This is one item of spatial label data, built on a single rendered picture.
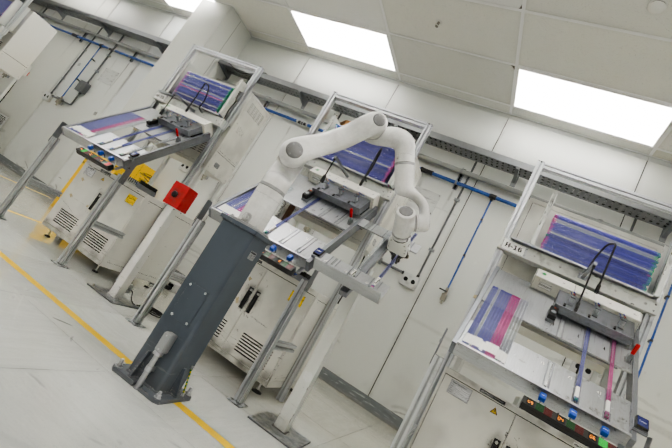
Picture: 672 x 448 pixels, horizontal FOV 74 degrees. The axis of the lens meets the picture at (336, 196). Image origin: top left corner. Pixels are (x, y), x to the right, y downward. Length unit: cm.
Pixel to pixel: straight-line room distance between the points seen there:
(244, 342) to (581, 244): 186
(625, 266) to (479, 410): 102
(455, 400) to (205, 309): 123
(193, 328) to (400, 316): 253
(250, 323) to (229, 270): 88
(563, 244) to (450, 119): 238
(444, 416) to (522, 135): 295
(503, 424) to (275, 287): 132
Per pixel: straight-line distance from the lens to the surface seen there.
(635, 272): 266
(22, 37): 629
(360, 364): 410
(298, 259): 225
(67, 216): 373
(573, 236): 264
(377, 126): 194
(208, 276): 183
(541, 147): 455
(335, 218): 258
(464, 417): 234
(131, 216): 333
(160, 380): 188
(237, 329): 267
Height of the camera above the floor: 61
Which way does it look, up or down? 12 degrees up
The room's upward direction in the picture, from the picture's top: 30 degrees clockwise
